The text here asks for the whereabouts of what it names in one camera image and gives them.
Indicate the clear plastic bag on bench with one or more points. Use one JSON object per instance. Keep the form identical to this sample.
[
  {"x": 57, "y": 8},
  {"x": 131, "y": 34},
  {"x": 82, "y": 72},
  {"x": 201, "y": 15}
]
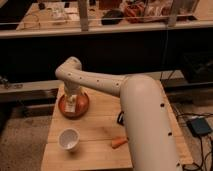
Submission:
[{"x": 58, "y": 12}]

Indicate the black striped object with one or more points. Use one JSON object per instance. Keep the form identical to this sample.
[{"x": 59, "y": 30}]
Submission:
[{"x": 120, "y": 118}]

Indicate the orange carrot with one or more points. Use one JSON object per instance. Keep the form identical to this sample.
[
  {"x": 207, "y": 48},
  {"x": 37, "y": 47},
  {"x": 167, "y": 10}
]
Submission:
[{"x": 117, "y": 142}]

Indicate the black round object on bench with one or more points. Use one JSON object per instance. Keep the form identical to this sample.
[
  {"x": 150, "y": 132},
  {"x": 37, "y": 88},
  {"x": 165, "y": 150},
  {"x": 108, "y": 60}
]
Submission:
[{"x": 112, "y": 17}]

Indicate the wooden post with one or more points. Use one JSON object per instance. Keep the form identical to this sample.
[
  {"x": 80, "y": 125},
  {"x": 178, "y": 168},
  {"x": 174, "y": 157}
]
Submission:
[
  {"x": 82, "y": 7},
  {"x": 176, "y": 4}
]

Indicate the clear bottle with label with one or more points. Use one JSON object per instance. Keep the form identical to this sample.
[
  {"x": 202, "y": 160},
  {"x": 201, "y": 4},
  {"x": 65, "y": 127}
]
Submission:
[{"x": 70, "y": 103}]

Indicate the wooden post left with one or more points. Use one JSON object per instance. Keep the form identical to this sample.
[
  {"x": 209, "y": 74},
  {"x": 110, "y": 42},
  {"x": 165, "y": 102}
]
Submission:
[{"x": 82, "y": 7}]

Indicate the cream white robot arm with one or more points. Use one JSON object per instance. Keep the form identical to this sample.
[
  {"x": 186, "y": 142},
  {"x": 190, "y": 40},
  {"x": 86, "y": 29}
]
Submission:
[{"x": 148, "y": 129}]

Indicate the white paper cup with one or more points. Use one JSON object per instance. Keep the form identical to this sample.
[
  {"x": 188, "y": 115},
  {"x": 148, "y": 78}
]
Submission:
[{"x": 69, "y": 140}]

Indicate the wooden post right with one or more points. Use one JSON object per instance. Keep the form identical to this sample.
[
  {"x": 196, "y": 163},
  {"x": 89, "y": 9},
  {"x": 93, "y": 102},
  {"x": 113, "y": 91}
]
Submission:
[{"x": 176, "y": 4}]

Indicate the red orange clutter on bench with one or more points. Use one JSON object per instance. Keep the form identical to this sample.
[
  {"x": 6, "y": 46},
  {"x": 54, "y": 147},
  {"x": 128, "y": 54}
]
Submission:
[{"x": 134, "y": 12}]

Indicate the dark box on floor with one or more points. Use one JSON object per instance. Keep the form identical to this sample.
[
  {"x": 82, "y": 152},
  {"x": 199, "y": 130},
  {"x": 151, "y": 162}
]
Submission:
[{"x": 199, "y": 127}]

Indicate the cream white gripper body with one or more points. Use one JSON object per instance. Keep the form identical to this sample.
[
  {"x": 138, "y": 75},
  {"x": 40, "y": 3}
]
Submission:
[{"x": 71, "y": 88}]

